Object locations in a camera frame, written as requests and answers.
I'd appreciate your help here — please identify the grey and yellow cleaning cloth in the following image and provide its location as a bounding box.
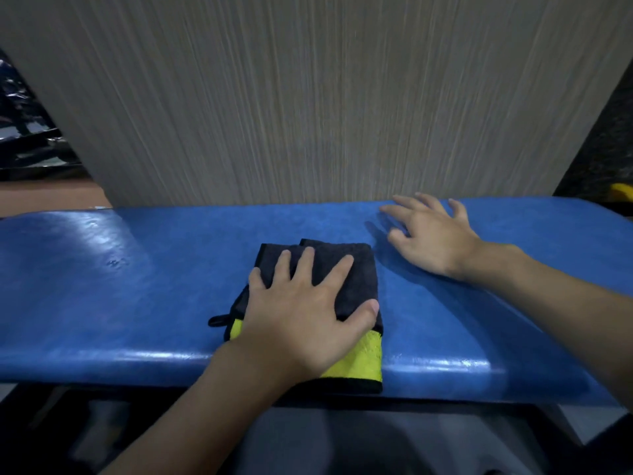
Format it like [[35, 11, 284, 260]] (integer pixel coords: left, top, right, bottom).
[[207, 237, 384, 395]]

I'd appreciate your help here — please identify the person's right hand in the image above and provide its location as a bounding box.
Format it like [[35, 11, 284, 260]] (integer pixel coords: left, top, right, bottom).
[[379, 192, 483, 282]]

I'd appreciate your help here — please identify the person's left forearm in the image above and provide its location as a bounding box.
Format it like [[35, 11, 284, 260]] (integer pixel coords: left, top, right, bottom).
[[101, 340, 303, 475]]

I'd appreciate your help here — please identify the black gym equipment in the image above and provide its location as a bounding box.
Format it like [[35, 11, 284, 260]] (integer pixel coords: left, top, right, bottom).
[[0, 49, 88, 181]]

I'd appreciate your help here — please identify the blue padded bench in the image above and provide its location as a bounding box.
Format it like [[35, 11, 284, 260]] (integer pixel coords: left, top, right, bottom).
[[0, 196, 633, 475]]

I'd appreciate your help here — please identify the person's left hand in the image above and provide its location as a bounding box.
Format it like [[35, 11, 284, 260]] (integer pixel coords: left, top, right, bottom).
[[222, 247, 380, 387]]

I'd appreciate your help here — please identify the person's right forearm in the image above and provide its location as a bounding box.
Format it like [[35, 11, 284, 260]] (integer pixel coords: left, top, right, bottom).
[[457, 239, 633, 411]]

